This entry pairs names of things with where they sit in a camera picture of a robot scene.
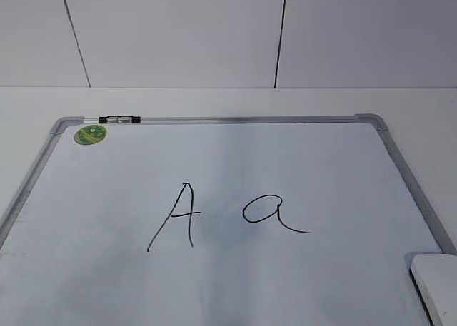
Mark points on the white whiteboard eraser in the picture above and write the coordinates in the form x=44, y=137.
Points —
x=435, y=277

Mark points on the green round sticker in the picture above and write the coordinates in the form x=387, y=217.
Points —
x=90, y=135

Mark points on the white whiteboard with metal frame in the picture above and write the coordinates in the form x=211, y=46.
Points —
x=218, y=221

